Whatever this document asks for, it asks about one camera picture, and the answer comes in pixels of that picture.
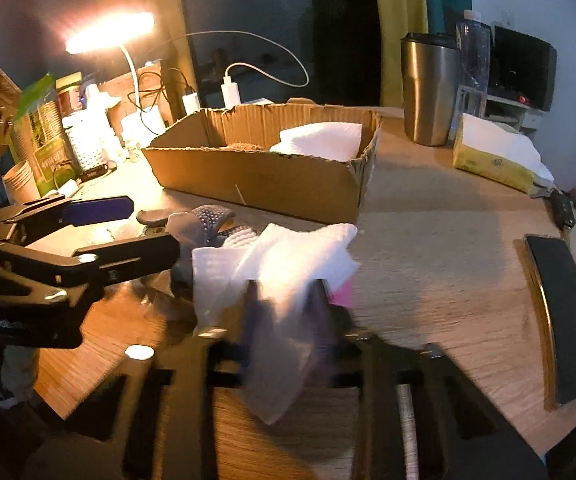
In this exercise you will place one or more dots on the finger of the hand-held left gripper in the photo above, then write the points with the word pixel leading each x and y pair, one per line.
pixel 100 210
pixel 118 255

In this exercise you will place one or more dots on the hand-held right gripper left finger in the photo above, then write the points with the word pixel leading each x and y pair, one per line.
pixel 250 320

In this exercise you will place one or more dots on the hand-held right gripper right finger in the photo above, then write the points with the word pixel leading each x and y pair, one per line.
pixel 320 317

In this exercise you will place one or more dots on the pink soft block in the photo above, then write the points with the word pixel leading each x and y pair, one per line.
pixel 343 295

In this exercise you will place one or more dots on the white tissue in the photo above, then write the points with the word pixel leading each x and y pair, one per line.
pixel 318 140
pixel 288 270

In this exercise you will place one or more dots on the shallow cardboard box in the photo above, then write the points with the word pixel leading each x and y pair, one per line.
pixel 248 180

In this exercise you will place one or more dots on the small black device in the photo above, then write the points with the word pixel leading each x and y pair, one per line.
pixel 93 173

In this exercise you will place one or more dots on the white perforated basket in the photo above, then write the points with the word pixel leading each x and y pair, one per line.
pixel 85 140

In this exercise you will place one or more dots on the stack of paper cups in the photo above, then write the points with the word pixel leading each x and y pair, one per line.
pixel 20 185

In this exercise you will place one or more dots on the green printed packet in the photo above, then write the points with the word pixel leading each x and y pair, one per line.
pixel 43 135

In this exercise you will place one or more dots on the dark red jar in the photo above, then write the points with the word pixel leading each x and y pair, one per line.
pixel 70 97

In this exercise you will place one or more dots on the small white charger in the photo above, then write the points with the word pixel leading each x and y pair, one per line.
pixel 190 103

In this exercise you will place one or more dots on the tall brown carton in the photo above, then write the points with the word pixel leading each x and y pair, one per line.
pixel 150 77

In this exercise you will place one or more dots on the large white charger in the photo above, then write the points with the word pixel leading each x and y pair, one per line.
pixel 230 91

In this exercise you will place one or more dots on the white desk lamp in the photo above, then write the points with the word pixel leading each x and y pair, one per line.
pixel 113 30

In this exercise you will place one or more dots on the yellow tissue pack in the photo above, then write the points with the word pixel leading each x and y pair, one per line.
pixel 487 165

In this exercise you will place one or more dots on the black smartphone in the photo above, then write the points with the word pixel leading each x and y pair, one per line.
pixel 562 310

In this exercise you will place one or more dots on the stainless steel tumbler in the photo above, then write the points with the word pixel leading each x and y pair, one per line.
pixel 427 100

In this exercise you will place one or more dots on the black car key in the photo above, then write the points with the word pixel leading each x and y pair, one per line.
pixel 563 212

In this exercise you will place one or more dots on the white cabinet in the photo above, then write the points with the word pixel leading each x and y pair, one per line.
pixel 505 110

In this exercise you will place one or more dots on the clear plastic bottle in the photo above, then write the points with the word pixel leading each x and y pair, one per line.
pixel 472 60

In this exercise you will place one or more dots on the yellow curtain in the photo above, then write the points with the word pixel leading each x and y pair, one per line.
pixel 397 10

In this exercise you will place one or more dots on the black monitor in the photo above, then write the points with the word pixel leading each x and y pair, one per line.
pixel 522 70

